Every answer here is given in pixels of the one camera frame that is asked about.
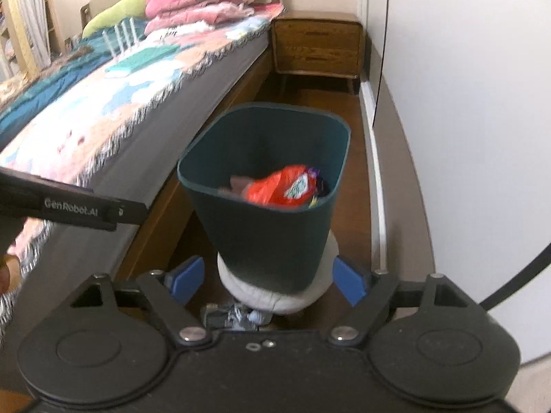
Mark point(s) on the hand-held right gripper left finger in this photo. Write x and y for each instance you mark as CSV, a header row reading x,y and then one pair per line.
x,y
189,279

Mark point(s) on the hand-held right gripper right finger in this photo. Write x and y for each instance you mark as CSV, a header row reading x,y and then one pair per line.
x,y
351,280

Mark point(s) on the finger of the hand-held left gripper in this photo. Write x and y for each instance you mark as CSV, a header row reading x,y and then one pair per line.
x,y
133,213

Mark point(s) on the dark green trash bin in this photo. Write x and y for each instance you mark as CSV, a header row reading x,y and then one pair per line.
x,y
267,245

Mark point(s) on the dark purple wrapper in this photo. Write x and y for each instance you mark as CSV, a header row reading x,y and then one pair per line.
x,y
322,187

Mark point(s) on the pink plastic bag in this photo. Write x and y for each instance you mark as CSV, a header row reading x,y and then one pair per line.
x,y
236,183

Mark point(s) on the red plastic snack bag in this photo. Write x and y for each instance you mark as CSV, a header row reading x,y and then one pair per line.
x,y
280,187

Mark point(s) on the person's left hand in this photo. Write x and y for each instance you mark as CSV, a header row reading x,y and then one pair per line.
x,y
3,277

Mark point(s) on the wooden bed with grey mattress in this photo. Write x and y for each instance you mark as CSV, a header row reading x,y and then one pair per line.
x,y
129,193

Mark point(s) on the crumpled white tissue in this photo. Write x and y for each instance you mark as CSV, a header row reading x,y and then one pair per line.
x,y
254,317

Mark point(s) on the black curved hoop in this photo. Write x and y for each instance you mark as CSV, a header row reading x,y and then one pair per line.
x,y
529,278

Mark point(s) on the white curtain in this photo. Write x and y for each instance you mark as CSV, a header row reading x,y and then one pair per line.
x,y
32,13

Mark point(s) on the green pillow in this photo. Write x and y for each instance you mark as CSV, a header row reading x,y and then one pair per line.
x,y
116,15

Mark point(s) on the pink quilt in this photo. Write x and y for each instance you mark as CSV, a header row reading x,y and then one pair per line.
x,y
193,6

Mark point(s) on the wooden nightstand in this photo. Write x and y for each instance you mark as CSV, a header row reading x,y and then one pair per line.
x,y
318,47

